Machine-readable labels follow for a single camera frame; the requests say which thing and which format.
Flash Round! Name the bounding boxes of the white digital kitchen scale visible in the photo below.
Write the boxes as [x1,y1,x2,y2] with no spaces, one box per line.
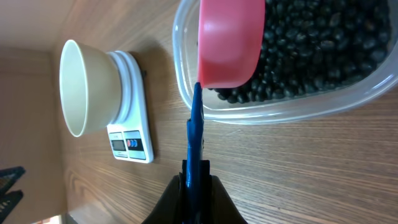
[106,51,154,164]

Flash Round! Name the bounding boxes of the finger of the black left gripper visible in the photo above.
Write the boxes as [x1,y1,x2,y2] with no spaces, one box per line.
[0,166,25,195]
[0,190,24,222]

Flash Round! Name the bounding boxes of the pink scoop with blue handle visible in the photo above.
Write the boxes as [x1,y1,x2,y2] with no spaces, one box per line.
[184,0,266,223]

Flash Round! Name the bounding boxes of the black beans in container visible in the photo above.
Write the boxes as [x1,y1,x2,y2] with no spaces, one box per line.
[216,0,392,104]

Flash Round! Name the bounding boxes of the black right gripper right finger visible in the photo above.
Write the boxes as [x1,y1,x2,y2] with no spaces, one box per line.
[201,160,247,224]

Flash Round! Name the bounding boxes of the white bowl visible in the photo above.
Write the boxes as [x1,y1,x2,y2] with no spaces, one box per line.
[59,40,122,137]

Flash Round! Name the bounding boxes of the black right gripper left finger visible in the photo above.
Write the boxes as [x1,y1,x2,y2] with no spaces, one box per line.
[142,160,187,224]

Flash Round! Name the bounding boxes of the clear plastic bean container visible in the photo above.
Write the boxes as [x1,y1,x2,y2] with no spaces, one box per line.
[172,1,397,124]

